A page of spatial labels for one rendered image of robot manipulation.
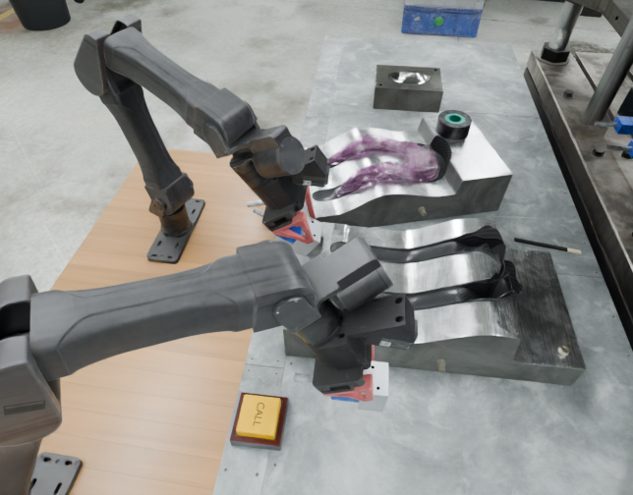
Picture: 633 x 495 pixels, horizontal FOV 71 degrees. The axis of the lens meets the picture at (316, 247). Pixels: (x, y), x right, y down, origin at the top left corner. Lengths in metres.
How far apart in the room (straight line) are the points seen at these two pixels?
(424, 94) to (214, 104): 0.84
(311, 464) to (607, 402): 0.51
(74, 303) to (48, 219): 2.14
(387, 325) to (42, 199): 2.35
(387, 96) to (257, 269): 1.06
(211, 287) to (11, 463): 0.28
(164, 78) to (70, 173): 2.09
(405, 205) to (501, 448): 0.51
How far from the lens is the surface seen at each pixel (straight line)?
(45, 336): 0.41
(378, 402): 0.65
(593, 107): 1.59
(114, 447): 0.84
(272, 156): 0.67
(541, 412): 0.87
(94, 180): 2.70
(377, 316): 0.51
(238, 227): 1.05
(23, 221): 2.61
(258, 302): 0.42
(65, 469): 0.84
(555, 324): 0.90
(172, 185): 0.94
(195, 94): 0.73
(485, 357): 0.81
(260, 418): 0.75
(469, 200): 1.09
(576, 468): 0.86
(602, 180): 1.40
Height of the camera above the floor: 1.53
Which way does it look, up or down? 48 degrees down
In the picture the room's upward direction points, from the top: straight up
